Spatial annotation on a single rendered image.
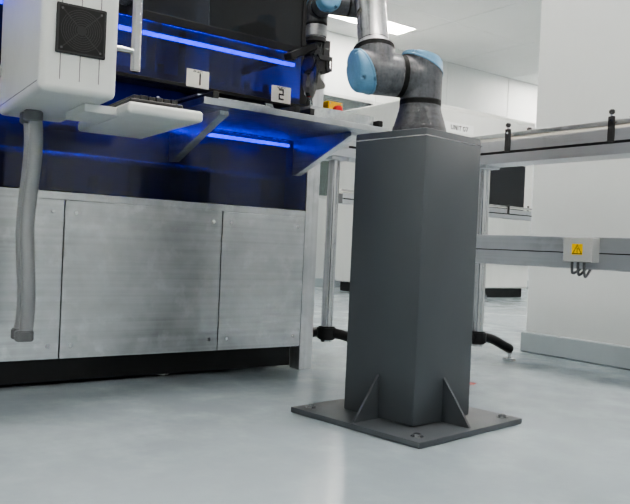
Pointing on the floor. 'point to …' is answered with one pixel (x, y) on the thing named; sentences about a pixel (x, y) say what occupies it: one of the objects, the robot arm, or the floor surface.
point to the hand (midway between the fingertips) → (308, 94)
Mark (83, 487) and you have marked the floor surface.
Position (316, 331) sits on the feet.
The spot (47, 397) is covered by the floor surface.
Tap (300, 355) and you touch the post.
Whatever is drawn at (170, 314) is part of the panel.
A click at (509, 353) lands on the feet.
